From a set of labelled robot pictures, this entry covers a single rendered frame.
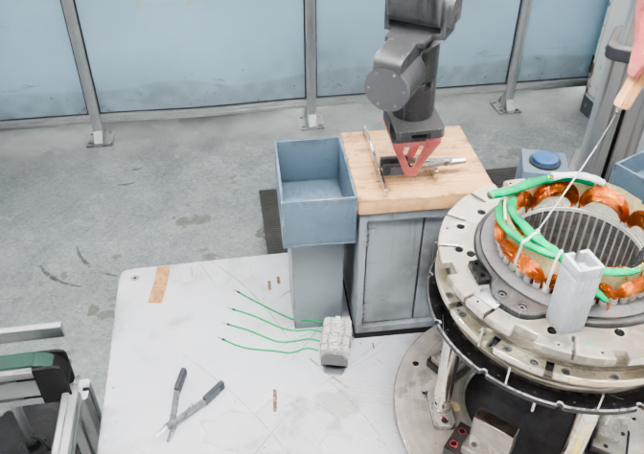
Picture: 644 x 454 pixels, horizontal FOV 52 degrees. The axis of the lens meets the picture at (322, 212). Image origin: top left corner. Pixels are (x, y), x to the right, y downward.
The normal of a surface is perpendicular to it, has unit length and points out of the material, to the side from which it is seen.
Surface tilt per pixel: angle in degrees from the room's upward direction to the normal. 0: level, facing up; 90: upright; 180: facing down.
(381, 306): 90
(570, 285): 90
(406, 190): 0
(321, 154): 90
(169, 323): 0
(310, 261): 90
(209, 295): 0
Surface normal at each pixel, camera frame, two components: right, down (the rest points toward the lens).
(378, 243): 0.12, 0.61
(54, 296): 0.00, -0.79
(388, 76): -0.47, 0.58
